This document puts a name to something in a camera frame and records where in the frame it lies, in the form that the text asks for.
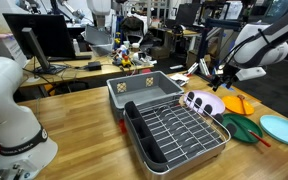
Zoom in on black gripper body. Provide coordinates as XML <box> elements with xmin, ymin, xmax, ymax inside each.
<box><xmin>215</xmin><ymin>64</ymin><xmax>240</xmax><ymax>84</ymax></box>

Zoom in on pink plate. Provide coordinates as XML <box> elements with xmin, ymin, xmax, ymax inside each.
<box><xmin>183</xmin><ymin>90</ymin><xmax>227</xmax><ymax>117</ymax></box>

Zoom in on red handled knife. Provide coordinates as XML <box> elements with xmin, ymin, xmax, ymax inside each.
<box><xmin>229</xmin><ymin>116</ymin><xmax>272</xmax><ymax>148</ymax></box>

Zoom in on white robot arm with gripper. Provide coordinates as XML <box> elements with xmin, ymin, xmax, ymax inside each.
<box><xmin>228</xmin><ymin>3</ymin><xmax>288</xmax><ymax>69</ymax></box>

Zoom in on orange plate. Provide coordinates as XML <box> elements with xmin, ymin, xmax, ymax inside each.
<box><xmin>221</xmin><ymin>95</ymin><xmax>256</xmax><ymax>117</ymax></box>

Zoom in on green plate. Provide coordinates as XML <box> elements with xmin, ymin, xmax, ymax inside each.
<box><xmin>221</xmin><ymin>113</ymin><xmax>264</xmax><ymax>145</ymax></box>

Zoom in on light blue plate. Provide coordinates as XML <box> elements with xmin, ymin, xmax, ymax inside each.
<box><xmin>259</xmin><ymin>114</ymin><xmax>288</xmax><ymax>147</ymax></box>

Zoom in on blue tape strips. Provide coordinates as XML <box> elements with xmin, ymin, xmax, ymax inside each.
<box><xmin>221</xmin><ymin>83</ymin><xmax>235</xmax><ymax>92</ymax></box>

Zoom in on wooden spoon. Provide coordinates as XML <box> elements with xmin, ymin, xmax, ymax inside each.
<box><xmin>236</xmin><ymin>94</ymin><xmax>248</xmax><ymax>116</ymax></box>

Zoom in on cardboard box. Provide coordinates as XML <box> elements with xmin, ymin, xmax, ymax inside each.
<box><xmin>150</xmin><ymin>45</ymin><xmax>171</xmax><ymax>60</ymax></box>

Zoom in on dark background screen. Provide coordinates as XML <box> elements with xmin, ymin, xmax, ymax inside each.
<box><xmin>175</xmin><ymin>3</ymin><xmax>202</xmax><ymax>28</ymax></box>

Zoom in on grey plastic bin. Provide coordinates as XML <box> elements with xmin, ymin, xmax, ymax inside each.
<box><xmin>106</xmin><ymin>70</ymin><xmax>185</xmax><ymax>122</ymax></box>

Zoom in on black cutlery caddy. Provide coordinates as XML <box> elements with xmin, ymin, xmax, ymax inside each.
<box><xmin>123</xmin><ymin>100</ymin><xmax>169</xmax><ymax>173</ymax></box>

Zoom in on yellow toy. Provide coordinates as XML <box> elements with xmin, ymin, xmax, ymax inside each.
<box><xmin>121</xmin><ymin>54</ymin><xmax>132</xmax><ymax>69</ymax></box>

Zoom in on black office chair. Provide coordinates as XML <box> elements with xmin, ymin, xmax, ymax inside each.
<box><xmin>120</xmin><ymin>15</ymin><xmax>146</xmax><ymax>44</ymax></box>

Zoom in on small red object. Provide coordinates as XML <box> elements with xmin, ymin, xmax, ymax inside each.
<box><xmin>118</xmin><ymin>119</ymin><xmax>128</xmax><ymax>135</ymax></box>

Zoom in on yellow black tool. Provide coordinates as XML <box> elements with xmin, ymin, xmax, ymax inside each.
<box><xmin>113</xmin><ymin>31</ymin><xmax>122</xmax><ymax>48</ymax></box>

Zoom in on wooden desk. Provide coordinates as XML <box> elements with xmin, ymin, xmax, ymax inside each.
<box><xmin>18</xmin><ymin>51</ymin><xmax>155</xmax><ymax>89</ymax></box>

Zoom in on black power adapter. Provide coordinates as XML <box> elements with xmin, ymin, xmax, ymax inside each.
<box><xmin>86</xmin><ymin>60</ymin><xmax>103</xmax><ymax>72</ymax></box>

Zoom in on tilted grey bin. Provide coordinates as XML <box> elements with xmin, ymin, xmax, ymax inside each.
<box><xmin>83</xmin><ymin>25</ymin><xmax>115</xmax><ymax>57</ymax></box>

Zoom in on white cylindrical column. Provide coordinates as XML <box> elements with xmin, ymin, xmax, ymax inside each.
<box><xmin>85</xmin><ymin>0</ymin><xmax>112</xmax><ymax>28</ymax></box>

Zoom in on white bottle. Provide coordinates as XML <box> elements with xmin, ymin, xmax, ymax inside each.
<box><xmin>72</xmin><ymin>38</ymin><xmax>81</xmax><ymax>56</ymax></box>

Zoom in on black computer monitor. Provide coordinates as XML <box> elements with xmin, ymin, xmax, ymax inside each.
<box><xmin>2</xmin><ymin>13</ymin><xmax>92</xmax><ymax>62</ymax></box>

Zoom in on grey monitor stand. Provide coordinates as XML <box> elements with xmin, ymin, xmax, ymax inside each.
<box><xmin>21</xmin><ymin>27</ymin><xmax>68</xmax><ymax>76</ymax></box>

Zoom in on white printed box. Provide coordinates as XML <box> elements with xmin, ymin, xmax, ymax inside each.
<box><xmin>0</xmin><ymin>33</ymin><xmax>28</xmax><ymax>69</ymax></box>

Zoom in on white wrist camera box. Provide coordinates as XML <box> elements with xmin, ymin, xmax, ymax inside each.
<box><xmin>235</xmin><ymin>66</ymin><xmax>267</xmax><ymax>82</ymax></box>

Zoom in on black camera stand frame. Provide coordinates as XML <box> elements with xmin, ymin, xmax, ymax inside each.
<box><xmin>197</xmin><ymin>18</ymin><xmax>248</xmax><ymax>88</ymax></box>

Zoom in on steel wire dish rack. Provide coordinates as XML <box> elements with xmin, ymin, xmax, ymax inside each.
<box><xmin>123</xmin><ymin>94</ymin><xmax>232</xmax><ymax>180</ymax></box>

